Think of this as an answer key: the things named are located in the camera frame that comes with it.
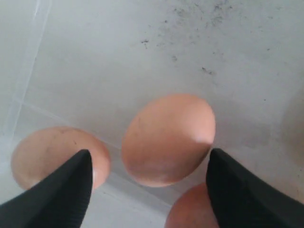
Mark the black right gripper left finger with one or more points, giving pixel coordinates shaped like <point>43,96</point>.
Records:
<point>58,201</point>

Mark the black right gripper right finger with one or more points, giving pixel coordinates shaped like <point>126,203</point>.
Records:
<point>240,199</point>

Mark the brown egg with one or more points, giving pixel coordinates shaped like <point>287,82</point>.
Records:
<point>192,210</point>
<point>43,151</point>
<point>168,139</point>

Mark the clear plastic storage box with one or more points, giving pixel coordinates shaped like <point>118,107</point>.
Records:
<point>93,64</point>

